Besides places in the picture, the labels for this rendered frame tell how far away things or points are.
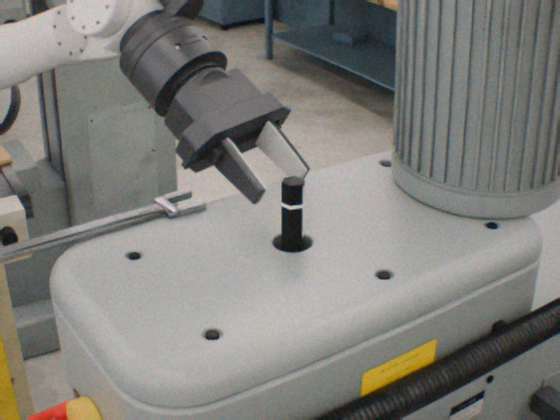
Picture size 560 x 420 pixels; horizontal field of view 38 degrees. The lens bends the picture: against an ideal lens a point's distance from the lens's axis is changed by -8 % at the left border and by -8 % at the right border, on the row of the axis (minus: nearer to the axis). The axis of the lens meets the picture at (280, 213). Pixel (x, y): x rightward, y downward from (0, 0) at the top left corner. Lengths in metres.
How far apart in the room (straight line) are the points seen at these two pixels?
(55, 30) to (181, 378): 0.43
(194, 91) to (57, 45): 0.20
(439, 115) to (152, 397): 0.39
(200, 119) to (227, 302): 0.17
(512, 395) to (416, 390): 0.27
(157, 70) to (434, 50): 0.26
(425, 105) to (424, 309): 0.21
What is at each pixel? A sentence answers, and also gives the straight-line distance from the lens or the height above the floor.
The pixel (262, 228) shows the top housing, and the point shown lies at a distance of 0.83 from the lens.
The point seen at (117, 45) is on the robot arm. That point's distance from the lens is 0.88.
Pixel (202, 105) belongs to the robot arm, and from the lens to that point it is 0.79.
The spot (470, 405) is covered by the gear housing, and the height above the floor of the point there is 1.69.
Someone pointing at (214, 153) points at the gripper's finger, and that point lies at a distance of 0.78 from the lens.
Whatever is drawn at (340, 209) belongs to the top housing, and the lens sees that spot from 0.87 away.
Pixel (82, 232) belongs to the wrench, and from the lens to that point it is 0.83.
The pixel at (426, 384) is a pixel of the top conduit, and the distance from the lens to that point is 0.78.
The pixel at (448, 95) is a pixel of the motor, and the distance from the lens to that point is 0.83.
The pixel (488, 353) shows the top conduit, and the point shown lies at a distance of 0.83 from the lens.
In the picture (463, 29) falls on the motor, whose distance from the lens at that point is 0.81.
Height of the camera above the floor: 2.30
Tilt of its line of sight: 28 degrees down
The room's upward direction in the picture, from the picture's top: straight up
